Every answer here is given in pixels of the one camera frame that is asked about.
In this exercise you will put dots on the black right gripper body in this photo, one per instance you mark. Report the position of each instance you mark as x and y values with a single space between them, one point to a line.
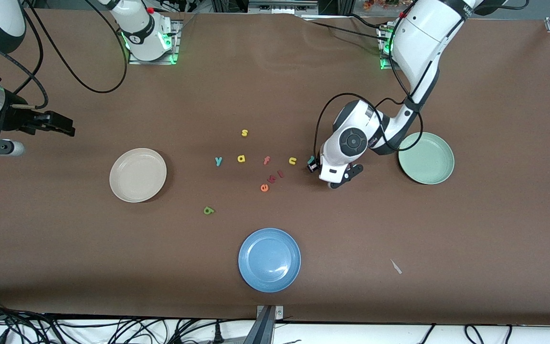
17 119

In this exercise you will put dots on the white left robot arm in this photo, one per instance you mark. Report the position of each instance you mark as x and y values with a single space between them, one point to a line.
423 43

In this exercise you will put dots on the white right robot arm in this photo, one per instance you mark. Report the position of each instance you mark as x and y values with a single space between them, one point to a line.
141 33

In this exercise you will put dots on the beige round plate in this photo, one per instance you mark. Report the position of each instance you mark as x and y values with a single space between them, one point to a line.
137 175

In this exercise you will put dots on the brown table cover sheet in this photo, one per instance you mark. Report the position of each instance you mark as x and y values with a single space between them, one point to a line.
280 71

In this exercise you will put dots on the blue round plate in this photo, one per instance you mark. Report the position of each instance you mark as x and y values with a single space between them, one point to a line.
269 260

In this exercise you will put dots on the green letter g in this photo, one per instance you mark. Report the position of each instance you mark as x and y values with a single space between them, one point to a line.
208 210

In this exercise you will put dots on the green round plate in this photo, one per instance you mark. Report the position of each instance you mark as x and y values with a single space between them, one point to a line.
430 160

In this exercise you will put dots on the white paper scrap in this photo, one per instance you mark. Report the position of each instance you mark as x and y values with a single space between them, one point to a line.
396 266

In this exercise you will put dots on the grey power strip box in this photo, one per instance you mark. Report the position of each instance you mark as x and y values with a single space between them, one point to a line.
282 5

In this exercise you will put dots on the orange floral object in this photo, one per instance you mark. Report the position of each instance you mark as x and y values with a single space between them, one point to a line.
380 4

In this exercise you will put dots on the black power plug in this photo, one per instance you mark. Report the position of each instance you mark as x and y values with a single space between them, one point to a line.
217 334

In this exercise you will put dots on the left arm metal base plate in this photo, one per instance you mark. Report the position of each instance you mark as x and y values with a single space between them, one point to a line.
386 68

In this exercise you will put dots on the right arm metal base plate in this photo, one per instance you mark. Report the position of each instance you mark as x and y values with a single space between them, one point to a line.
175 52

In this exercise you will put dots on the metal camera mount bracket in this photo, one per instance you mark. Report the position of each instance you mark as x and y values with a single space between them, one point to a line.
269 311

